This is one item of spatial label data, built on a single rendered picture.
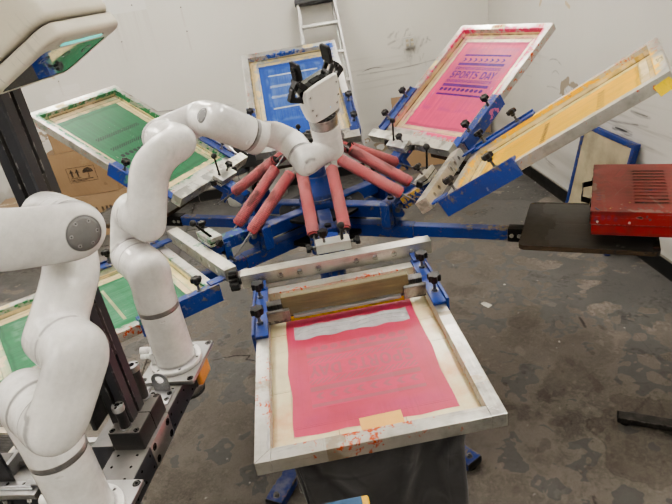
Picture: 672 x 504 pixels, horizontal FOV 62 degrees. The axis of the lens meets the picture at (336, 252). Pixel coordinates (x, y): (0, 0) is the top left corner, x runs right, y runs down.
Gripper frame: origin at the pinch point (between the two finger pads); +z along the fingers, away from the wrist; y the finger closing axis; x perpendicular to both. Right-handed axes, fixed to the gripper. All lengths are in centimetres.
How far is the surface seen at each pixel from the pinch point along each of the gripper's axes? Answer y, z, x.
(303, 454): 54, -56, -45
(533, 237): -64, -97, -26
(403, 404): 27, -66, -49
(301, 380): 40, -70, -22
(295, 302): 23, -73, 2
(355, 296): 8, -76, -9
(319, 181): -32, -94, 60
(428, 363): 12, -71, -43
